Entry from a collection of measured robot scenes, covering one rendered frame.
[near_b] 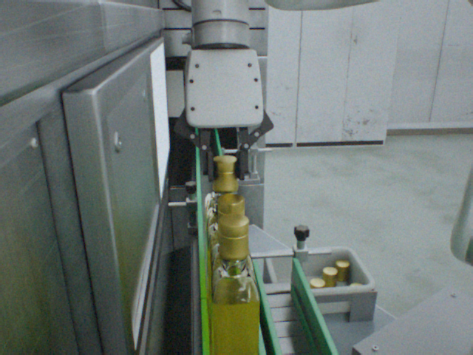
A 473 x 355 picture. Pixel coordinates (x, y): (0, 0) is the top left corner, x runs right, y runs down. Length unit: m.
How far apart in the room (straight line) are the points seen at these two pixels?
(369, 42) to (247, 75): 4.11
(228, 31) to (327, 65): 3.97
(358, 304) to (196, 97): 0.61
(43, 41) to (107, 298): 0.27
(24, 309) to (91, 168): 0.13
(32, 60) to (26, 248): 0.13
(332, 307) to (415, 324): 0.17
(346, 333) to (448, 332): 0.20
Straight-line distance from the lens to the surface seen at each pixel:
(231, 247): 0.47
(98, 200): 0.40
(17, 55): 0.25
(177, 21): 1.51
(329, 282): 1.03
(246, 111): 0.54
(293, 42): 4.38
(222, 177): 0.56
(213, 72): 0.54
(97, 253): 0.43
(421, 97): 5.53
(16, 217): 0.31
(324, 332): 0.63
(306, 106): 4.51
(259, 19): 1.52
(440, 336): 0.92
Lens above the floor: 1.38
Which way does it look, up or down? 22 degrees down
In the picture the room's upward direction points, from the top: straight up
